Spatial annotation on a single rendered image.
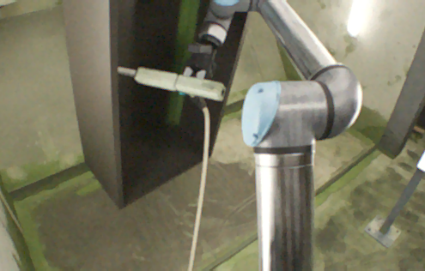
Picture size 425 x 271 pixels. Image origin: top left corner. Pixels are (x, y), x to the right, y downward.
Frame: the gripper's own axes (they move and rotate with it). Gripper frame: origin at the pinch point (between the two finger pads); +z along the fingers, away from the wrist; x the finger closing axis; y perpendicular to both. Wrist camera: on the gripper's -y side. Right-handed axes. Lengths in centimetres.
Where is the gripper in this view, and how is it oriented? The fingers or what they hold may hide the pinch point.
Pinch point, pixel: (188, 90)
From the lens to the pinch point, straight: 103.8
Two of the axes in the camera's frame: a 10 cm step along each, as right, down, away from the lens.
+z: -3.2, 9.4, -1.5
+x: -9.2, -2.7, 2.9
